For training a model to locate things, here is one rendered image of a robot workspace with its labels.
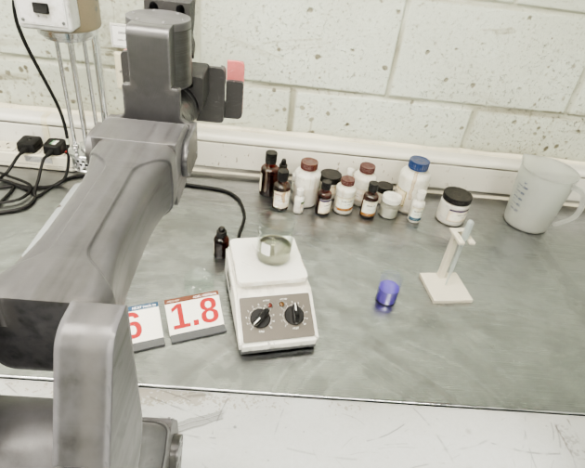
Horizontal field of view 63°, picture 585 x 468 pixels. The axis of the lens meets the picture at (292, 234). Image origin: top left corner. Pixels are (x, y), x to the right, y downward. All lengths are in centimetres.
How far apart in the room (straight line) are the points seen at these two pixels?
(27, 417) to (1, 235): 81
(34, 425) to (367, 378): 58
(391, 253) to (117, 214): 79
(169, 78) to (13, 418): 29
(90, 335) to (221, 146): 98
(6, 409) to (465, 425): 63
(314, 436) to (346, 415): 6
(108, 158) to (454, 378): 64
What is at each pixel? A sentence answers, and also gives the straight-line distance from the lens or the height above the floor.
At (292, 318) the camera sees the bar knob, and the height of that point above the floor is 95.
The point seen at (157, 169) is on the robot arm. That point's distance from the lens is 37.
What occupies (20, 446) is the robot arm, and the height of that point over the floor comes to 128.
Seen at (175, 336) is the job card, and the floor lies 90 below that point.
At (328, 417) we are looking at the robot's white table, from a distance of 73.
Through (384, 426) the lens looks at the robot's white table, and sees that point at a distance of 75.
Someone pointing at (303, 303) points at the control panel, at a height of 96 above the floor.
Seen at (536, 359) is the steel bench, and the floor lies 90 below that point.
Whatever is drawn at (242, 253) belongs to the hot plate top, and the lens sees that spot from 83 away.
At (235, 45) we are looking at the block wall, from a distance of 115.
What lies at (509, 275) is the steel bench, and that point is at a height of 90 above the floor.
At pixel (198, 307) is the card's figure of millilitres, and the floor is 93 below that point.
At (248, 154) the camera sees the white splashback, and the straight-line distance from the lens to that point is 120.
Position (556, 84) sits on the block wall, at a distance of 132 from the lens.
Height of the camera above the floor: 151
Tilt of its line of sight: 36 degrees down
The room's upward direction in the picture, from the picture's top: 8 degrees clockwise
